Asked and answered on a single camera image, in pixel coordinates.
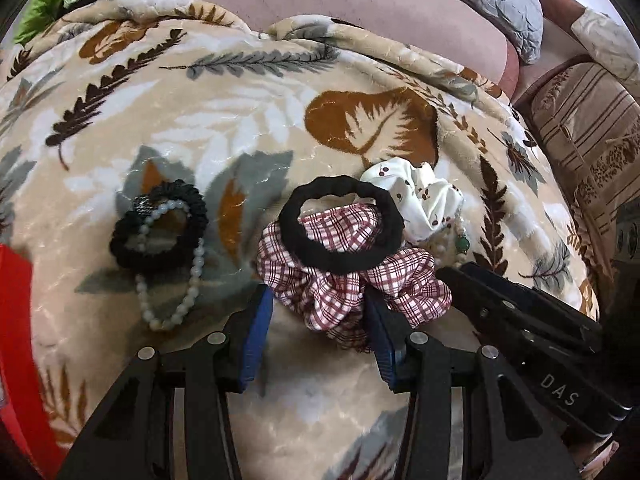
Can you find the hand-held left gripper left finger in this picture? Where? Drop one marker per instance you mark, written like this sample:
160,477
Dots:
255,330

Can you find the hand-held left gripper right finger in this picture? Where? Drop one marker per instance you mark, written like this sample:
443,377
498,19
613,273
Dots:
385,347

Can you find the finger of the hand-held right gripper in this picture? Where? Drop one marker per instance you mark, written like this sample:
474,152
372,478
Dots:
485,320
540,305

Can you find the plaid scrunchie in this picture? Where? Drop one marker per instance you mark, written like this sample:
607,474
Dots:
345,290

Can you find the black hair band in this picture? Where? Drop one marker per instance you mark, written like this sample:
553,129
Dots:
320,260

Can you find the white dotted scrunchie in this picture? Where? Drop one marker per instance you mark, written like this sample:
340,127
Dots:
430,200

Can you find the red tray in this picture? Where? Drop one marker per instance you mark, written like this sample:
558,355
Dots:
20,335

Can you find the leaf print blanket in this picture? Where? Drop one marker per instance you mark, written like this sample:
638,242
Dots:
200,85

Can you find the white floral cloth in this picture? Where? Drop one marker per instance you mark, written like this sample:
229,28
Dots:
615,45

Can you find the pink bed sheet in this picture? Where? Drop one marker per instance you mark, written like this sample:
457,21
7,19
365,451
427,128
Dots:
350,5

